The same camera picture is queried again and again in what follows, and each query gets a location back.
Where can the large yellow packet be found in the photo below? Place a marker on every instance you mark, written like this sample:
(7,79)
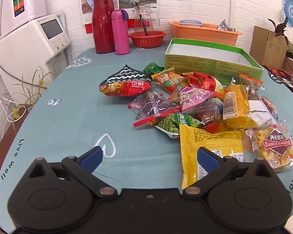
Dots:
(210,139)

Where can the dark brown snack packet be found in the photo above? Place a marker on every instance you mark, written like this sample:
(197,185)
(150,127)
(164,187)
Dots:
(208,113)

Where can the small green foil packet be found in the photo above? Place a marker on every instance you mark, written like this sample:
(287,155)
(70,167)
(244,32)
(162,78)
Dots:
(152,68)

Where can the white snack packet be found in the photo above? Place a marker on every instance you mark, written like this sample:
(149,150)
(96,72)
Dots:
(261,113)

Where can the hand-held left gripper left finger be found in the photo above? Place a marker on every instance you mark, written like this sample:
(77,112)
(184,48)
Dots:
(91,158)

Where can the clear packet of yellow twists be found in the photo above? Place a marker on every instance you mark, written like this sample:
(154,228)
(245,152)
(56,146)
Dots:
(273,143)

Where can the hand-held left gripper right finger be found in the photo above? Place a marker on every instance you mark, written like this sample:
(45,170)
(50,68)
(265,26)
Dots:
(207,158)

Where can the dark stirring stick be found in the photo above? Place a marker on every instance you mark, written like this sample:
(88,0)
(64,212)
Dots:
(144,26)

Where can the small brown cake packet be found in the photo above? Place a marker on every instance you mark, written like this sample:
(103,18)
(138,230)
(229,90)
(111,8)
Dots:
(269,104)

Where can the blue plastic lid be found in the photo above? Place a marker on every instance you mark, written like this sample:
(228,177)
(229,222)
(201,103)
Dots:
(190,22)

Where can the red thermos jug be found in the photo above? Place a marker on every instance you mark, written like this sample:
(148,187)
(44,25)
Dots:
(103,24)

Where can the large cardboard box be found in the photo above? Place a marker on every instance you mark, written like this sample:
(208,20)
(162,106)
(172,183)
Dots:
(266,43)

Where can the small cardboard box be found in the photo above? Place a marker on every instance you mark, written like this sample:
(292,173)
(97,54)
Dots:
(291,64)

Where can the glass pitcher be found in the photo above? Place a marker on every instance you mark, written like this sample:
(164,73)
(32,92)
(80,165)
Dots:
(151,17)

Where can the steel bowl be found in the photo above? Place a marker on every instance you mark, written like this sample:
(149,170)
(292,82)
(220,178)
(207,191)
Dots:
(223,26)

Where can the teal printed tablecloth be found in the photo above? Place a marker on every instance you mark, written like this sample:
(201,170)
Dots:
(75,117)

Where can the clear packet with orange strip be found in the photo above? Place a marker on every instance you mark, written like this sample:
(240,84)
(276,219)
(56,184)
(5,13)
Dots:
(252,85)

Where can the red and yellow packet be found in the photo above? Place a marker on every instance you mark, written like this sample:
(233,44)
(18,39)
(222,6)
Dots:
(202,80)

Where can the orange plastic tub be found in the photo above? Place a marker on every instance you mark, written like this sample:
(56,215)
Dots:
(205,35)

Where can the red plastic basin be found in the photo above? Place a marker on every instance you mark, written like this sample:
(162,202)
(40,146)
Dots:
(147,41)

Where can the pink thermos bottle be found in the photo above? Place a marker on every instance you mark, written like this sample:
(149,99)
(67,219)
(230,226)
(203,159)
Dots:
(120,34)

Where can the green cardboard box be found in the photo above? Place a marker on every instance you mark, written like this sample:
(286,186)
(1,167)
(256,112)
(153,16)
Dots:
(193,63)

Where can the purple leaf plant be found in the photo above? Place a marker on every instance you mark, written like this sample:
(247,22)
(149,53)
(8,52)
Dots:
(280,26)

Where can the red wall sticker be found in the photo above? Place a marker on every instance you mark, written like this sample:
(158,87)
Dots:
(88,28)

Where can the thin-leaf potted plant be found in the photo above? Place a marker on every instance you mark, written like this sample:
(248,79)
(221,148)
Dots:
(30,90)

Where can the white machine with screen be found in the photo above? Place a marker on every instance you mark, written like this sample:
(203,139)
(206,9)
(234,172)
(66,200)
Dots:
(26,43)

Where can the pink patterned cloth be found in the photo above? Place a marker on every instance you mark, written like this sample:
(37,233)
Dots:
(283,74)

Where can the orange chips packet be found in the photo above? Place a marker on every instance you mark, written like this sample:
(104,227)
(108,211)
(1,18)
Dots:
(169,80)

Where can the green pea packet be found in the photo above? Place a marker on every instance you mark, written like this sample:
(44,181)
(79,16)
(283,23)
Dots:
(178,123)

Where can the pink snack packet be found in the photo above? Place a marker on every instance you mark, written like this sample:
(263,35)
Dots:
(195,97)

